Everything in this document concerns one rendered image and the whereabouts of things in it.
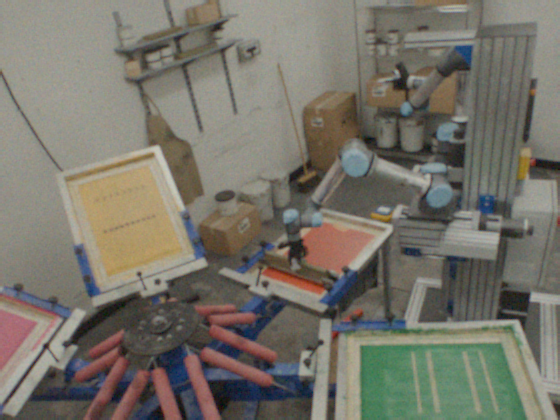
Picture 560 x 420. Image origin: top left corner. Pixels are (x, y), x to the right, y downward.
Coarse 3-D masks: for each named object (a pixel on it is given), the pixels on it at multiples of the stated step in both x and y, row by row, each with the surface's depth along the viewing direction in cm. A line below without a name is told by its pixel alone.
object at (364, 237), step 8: (344, 232) 282; (352, 232) 281; (360, 232) 280; (360, 240) 273; (368, 240) 272; (360, 248) 266; (352, 256) 261; (312, 264) 260; (344, 264) 256; (296, 280) 250; (304, 280) 249; (312, 280) 248; (304, 288) 243; (312, 288) 242; (320, 288) 242
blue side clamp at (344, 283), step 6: (354, 270) 242; (342, 276) 240; (348, 276) 238; (354, 276) 242; (342, 282) 236; (348, 282) 238; (354, 282) 243; (336, 288) 233; (342, 288) 234; (348, 288) 239; (336, 294) 230; (342, 294) 235; (330, 300) 226; (336, 300) 231; (330, 306) 227
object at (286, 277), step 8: (328, 224) 292; (312, 232) 287; (336, 232) 283; (304, 240) 281; (264, 272) 259; (272, 272) 258; (280, 272) 257; (288, 272) 256; (280, 280) 251; (288, 280) 251
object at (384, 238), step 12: (324, 216) 299; (336, 216) 293; (348, 216) 290; (300, 228) 289; (372, 228) 281; (384, 228) 276; (384, 240) 265; (372, 252) 256; (360, 264) 248; (252, 276) 252; (288, 288) 239
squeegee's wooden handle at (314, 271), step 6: (270, 252) 256; (270, 258) 256; (276, 258) 253; (282, 258) 250; (276, 264) 256; (282, 264) 253; (288, 264) 250; (300, 264) 244; (306, 264) 243; (300, 270) 246; (306, 270) 243; (312, 270) 240; (318, 270) 238; (324, 270) 237; (312, 276) 243; (318, 276) 240; (324, 276) 237
